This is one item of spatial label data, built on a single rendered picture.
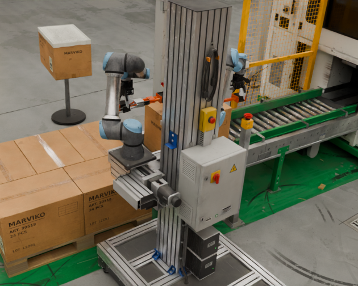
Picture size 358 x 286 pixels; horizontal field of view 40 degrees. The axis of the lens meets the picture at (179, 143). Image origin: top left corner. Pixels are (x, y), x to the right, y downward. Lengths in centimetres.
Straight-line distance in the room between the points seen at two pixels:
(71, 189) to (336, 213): 239
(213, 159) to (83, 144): 174
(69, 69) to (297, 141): 246
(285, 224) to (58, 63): 278
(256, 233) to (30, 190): 187
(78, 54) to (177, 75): 265
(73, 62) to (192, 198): 282
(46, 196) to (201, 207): 127
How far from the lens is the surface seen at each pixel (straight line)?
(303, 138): 468
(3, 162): 409
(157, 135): 395
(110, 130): 301
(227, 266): 358
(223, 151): 285
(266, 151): 437
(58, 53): 522
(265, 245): 413
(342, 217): 466
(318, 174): 518
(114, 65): 302
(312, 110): 526
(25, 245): 371
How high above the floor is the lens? 266
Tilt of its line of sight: 30 degrees down
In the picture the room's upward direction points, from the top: 4 degrees clockwise
